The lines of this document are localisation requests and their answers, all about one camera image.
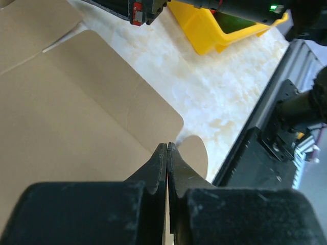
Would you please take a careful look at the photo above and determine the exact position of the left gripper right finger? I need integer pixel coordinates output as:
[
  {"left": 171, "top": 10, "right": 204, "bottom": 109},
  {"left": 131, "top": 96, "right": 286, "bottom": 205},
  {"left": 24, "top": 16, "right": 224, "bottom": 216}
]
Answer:
[{"left": 167, "top": 143, "right": 326, "bottom": 244}]

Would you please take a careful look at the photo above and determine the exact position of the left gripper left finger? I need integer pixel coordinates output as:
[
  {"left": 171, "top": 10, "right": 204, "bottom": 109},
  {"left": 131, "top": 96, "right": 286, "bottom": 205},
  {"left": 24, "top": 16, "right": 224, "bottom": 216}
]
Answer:
[{"left": 1, "top": 143, "right": 168, "bottom": 244}]

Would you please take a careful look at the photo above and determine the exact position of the brown cardboard box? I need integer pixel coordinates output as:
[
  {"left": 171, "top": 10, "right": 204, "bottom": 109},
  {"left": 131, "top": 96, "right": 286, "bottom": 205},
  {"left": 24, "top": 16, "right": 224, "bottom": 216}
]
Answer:
[{"left": 1, "top": 1, "right": 208, "bottom": 235}]

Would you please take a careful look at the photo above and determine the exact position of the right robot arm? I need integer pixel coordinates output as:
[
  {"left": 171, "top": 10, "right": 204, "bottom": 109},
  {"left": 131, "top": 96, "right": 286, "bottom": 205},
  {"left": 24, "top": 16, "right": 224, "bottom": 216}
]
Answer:
[{"left": 89, "top": 0, "right": 326, "bottom": 46}]

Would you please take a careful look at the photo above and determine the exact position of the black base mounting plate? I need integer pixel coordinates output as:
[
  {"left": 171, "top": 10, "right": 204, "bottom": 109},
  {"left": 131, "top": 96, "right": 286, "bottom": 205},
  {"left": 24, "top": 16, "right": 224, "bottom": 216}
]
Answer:
[{"left": 212, "top": 79, "right": 327, "bottom": 194}]

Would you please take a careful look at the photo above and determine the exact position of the yellow plastic fruit tray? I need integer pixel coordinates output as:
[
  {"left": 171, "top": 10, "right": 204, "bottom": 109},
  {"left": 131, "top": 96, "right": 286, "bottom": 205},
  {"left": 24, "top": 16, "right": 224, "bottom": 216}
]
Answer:
[{"left": 168, "top": 1, "right": 289, "bottom": 55}]

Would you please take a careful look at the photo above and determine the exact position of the green apple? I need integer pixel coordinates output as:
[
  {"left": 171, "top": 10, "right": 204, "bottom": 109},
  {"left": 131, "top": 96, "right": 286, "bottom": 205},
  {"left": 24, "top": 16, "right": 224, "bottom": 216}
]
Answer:
[{"left": 213, "top": 12, "right": 256, "bottom": 34}]

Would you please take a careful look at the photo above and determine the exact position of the aluminium frame rail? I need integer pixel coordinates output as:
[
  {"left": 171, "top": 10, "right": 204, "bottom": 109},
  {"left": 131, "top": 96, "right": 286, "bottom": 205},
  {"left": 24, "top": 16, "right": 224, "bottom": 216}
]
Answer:
[{"left": 255, "top": 40, "right": 327, "bottom": 189}]

